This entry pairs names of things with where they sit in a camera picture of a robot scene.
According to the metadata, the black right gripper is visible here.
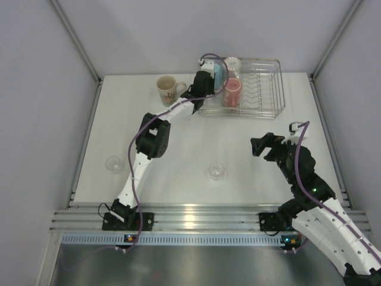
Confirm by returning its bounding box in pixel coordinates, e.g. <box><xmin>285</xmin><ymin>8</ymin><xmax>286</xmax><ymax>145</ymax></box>
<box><xmin>251</xmin><ymin>132</ymin><xmax>300</xmax><ymax>184</ymax></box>

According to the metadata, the light blue mug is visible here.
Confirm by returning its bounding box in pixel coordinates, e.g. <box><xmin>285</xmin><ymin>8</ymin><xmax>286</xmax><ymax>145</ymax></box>
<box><xmin>214</xmin><ymin>60</ymin><xmax>224</xmax><ymax>91</ymax></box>

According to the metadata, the pink ghost pattern mug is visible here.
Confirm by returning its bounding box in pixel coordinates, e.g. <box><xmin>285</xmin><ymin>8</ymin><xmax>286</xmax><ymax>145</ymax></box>
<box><xmin>223</xmin><ymin>77</ymin><xmax>242</xmax><ymax>108</ymax></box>

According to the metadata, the white floral mug orange inside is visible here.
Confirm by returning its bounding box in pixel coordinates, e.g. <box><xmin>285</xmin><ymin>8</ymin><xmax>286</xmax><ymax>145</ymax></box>
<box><xmin>224</xmin><ymin>57</ymin><xmax>242</xmax><ymax>80</ymax></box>

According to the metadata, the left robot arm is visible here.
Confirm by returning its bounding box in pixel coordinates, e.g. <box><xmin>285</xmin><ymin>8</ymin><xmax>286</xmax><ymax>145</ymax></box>
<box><xmin>110</xmin><ymin>71</ymin><xmax>214</xmax><ymax>230</ymax></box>

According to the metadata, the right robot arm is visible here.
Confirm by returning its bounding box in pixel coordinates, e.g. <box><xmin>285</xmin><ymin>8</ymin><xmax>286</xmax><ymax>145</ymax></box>
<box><xmin>250</xmin><ymin>133</ymin><xmax>380</xmax><ymax>285</ymax></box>

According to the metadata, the beige coral pattern mug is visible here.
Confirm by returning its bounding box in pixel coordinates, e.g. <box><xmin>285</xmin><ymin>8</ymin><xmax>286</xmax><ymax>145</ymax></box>
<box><xmin>156</xmin><ymin>75</ymin><xmax>188</xmax><ymax>107</ymax></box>

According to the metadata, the clear plastic cup centre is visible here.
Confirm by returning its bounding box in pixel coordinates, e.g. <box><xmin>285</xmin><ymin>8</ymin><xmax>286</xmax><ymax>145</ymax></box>
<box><xmin>208</xmin><ymin>162</ymin><xmax>225</xmax><ymax>181</ymax></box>

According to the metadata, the clear plastic cup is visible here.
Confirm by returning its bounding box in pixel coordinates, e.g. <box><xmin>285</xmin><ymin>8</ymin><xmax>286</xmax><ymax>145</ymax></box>
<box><xmin>208</xmin><ymin>162</ymin><xmax>225</xmax><ymax>181</ymax></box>
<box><xmin>105</xmin><ymin>156</ymin><xmax>123</xmax><ymax>172</ymax></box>

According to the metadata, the clear plastic cup left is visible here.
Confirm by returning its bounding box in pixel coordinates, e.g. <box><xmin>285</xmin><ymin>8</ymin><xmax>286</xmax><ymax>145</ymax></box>
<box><xmin>105</xmin><ymin>156</ymin><xmax>123</xmax><ymax>172</ymax></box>

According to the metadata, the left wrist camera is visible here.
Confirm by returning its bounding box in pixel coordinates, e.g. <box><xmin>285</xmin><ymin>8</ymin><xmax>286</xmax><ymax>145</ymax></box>
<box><xmin>198</xmin><ymin>58</ymin><xmax>215</xmax><ymax>76</ymax></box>

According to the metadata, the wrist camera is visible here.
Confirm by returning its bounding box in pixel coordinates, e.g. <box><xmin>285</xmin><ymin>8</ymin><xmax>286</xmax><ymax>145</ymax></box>
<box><xmin>198</xmin><ymin>58</ymin><xmax>215</xmax><ymax>76</ymax></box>
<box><xmin>281</xmin><ymin>122</ymin><xmax>309</xmax><ymax>145</ymax></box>

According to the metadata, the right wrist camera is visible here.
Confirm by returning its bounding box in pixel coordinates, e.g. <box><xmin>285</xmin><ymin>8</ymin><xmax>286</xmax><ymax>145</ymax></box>
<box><xmin>281</xmin><ymin>122</ymin><xmax>309</xmax><ymax>145</ymax></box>

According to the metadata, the metal wire dish rack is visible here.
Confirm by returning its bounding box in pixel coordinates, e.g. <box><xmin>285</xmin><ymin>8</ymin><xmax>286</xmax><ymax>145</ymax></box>
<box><xmin>199</xmin><ymin>58</ymin><xmax>285</xmax><ymax>119</ymax></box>

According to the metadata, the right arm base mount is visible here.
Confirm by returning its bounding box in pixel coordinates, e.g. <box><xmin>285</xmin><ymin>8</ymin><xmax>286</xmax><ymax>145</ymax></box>
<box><xmin>258</xmin><ymin>212</ymin><xmax>290</xmax><ymax>236</ymax></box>

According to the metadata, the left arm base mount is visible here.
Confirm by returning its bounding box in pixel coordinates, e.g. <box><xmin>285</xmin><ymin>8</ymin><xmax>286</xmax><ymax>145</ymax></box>
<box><xmin>102</xmin><ymin>212</ymin><xmax>154</xmax><ymax>231</ymax></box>

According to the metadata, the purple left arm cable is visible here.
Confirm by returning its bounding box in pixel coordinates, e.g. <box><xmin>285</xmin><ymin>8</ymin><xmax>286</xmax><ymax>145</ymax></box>
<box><xmin>115</xmin><ymin>52</ymin><xmax>230</xmax><ymax>254</ymax></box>

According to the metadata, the aluminium mounting rail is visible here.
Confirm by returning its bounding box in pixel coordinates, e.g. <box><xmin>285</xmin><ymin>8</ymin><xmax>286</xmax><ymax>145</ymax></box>
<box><xmin>49</xmin><ymin>202</ymin><xmax>371</xmax><ymax>233</ymax></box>

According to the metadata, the perforated cable duct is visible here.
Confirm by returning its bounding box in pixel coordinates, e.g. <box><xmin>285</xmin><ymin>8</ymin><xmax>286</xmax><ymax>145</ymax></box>
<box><xmin>61</xmin><ymin>233</ymin><xmax>291</xmax><ymax>247</ymax></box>

